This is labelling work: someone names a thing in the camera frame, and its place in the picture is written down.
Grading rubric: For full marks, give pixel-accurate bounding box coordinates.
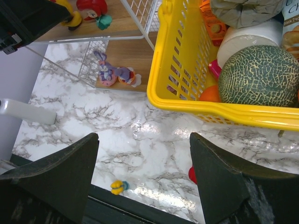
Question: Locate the white cylinder container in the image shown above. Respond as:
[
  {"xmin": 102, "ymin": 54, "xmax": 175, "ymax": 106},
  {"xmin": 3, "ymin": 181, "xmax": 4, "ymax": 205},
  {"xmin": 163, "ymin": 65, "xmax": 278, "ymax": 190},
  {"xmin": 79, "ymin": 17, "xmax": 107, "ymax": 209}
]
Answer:
[{"xmin": 217, "ymin": 19, "xmax": 283, "ymax": 67}]

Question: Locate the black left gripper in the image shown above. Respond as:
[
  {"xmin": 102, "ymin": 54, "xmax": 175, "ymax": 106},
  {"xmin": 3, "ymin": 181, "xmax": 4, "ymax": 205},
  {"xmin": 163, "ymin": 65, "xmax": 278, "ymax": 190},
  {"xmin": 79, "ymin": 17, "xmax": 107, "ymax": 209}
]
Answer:
[{"xmin": 0, "ymin": 0, "xmax": 70, "ymax": 55}]

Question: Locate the red strawberry toy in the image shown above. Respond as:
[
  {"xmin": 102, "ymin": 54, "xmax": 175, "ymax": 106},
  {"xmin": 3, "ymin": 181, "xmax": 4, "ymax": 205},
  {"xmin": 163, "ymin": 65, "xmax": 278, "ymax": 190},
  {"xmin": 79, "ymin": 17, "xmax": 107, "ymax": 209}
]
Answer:
[{"xmin": 76, "ymin": 0, "xmax": 112, "ymax": 30}]

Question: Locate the yellow duck toy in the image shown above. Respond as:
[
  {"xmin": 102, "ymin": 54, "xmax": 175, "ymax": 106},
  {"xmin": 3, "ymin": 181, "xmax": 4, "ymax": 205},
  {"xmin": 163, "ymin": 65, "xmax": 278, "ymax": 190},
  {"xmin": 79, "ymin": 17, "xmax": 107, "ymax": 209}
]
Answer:
[{"xmin": 53, "ymin": 0, "xmax": 82, "ymax": 31}]

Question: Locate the yellow plastic basket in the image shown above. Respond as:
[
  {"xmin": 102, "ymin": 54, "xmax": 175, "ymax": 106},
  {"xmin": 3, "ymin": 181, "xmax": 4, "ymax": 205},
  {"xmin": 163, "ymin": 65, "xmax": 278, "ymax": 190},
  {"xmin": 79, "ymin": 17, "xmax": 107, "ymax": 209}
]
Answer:
[{"xmin": 146, "ymin": 0, "xmax": 299, "ymax": 131}]

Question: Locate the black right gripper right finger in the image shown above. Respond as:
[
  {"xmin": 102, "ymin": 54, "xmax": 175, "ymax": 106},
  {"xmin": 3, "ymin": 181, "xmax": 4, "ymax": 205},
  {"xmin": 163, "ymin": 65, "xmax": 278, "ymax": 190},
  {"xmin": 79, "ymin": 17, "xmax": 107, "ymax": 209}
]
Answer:
[{"xmin": 190, "ymin": 133, "xmax": 299, "ymax": 224}]

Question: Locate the orange fruit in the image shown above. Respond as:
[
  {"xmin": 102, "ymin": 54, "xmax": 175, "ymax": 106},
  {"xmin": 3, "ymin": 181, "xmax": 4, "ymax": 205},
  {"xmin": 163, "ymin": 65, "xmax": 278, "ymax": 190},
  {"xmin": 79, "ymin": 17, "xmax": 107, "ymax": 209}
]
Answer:
[{"xmin": 199, "ymin": 85, "xmax": 221, "ymax": 103}]

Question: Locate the purple bunny donut toy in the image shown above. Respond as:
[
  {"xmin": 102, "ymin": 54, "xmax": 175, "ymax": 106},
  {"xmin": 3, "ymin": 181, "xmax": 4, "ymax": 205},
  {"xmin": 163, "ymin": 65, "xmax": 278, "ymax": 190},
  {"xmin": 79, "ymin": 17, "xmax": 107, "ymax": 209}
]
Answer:
[{"xmin": 114, "ymin": 67, "xmax": 142, "ymax": 88}]

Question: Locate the purple bunny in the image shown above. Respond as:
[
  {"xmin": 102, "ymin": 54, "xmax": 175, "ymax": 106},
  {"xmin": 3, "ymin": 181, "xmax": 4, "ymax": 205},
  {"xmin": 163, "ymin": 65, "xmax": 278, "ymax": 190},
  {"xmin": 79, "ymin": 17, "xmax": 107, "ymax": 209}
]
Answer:
[{"xmin": 93, "ymin": 50, "xmax": 117, "ymax": 87}]

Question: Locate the red bell pepper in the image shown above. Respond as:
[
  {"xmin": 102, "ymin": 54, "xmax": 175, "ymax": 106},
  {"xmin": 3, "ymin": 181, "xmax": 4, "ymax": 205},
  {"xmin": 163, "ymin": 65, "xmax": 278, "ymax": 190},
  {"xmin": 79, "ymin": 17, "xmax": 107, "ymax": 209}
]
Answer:
[{"xmin": 188, "ymin": 166, "xmax": 197, "ymax": 184}]

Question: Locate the green melon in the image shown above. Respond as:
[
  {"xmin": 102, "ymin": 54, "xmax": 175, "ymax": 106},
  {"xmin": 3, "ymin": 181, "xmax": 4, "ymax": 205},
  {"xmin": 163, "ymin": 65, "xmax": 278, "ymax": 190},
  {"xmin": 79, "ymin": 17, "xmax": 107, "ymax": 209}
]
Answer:
[{"xmin": 218, "ymin": 45, "xmax": 299, "ymax": 107}]

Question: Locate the purple bunny figure toy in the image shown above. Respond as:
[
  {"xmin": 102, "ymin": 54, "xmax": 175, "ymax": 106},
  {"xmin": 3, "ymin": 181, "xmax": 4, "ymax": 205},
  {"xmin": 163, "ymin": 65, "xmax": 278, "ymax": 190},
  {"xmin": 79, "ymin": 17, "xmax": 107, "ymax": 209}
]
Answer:
[{"xmin": 167, "ymin": 85, "xmax": 176, "ymax": 93}]

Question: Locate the light blue snack bag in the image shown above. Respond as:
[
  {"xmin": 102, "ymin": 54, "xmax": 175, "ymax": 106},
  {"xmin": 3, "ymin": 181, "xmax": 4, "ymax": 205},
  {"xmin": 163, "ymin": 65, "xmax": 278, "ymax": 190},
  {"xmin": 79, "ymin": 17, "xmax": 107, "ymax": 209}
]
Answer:
[{"xmin": 281, "ymin": 0, "xmax": 299, "ymax": 61}]

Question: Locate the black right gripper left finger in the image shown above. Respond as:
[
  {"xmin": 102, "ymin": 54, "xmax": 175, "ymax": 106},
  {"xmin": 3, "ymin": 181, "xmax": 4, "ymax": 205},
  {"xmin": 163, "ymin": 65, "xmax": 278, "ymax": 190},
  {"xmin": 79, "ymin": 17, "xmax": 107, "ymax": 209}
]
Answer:
[{"xmin": 0, "ymin": 133, "xmax": 99, "ymax": 224}]

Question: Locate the small pink box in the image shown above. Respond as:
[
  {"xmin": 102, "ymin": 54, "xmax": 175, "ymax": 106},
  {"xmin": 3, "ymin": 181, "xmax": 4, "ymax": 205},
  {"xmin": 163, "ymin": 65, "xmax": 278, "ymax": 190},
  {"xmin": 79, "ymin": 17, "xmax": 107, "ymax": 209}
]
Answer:
[{"xmin": 208, "ymin": 59, "xmax": 221, "ymax": 81}]

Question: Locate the white bottle grey cap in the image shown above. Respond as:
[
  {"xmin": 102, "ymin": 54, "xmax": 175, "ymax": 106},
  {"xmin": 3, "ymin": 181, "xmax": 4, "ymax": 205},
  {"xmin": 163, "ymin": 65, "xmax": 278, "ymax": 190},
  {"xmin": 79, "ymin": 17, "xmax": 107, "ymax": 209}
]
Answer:
[{"xmin": 0, "ymin": 98, "xmax": 57, "ymax": 125}]

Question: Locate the white wire wooden shelf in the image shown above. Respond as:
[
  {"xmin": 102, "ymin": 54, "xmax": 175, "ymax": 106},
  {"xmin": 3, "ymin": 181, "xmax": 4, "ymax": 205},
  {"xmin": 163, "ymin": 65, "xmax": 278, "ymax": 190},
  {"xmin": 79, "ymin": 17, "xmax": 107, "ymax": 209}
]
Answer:
[{"xmin": 28, "ymin": 0, "xmax": 161, "ymax": 92}]

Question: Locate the orange snack packet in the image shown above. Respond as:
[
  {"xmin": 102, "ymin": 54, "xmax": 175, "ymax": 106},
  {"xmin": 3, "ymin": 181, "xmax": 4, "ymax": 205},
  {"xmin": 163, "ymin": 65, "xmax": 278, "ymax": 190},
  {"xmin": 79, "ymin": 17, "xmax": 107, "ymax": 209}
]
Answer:
[{"xmin": 199, "ymin": 0, "xmax": 228, "ymax": 47}]

